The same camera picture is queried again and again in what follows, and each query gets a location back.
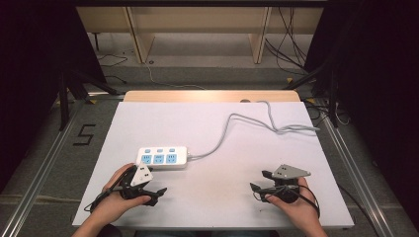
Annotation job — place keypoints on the person's left hand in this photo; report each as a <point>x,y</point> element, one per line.
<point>113,201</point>

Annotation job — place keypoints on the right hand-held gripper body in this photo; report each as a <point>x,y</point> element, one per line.
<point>290,172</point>

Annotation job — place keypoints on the black curtain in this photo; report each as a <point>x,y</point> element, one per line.
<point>378,82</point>
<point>36,82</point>

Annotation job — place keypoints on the black metal stand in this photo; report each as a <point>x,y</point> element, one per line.
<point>66,98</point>
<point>332,95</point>

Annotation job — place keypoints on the white power strip blue sockets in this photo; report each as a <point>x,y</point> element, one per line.
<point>161,158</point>

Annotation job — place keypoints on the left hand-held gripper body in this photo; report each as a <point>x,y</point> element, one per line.
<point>142,175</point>

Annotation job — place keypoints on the person's right hand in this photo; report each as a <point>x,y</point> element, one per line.
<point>301,210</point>

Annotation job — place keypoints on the aluminium floor rail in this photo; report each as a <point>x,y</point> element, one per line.
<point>355,177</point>
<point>39,171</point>

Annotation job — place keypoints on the light wooden shelf unit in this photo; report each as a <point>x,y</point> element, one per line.
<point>197,19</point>

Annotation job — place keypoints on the white table cover board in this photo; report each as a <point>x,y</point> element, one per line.
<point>214,184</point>

